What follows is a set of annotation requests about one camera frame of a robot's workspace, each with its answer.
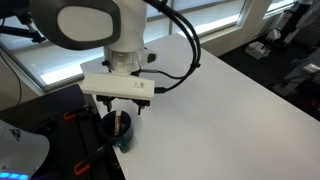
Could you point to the dark blue enamel cup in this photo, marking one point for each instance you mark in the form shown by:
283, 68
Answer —
110, 133

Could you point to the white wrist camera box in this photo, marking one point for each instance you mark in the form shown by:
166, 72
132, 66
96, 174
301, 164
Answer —
113, 85

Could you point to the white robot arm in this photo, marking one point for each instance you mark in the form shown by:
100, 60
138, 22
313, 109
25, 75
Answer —
130, 26

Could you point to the window with white frame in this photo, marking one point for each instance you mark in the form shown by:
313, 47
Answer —
216, 23

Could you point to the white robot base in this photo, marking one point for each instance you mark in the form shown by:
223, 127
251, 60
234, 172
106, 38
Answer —
20, 150

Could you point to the grey equipment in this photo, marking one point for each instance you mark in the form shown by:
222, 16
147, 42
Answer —
300, 71

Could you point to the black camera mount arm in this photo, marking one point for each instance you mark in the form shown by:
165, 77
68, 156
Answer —
20, 31

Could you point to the black equipment stand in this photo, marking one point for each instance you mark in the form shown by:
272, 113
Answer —
295, 20

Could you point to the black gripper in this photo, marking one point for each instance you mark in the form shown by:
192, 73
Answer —
126, 99

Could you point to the white floor device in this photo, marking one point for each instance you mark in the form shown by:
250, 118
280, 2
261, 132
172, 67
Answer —
256, 50

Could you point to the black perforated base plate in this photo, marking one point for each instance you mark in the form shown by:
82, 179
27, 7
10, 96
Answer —
66, 140

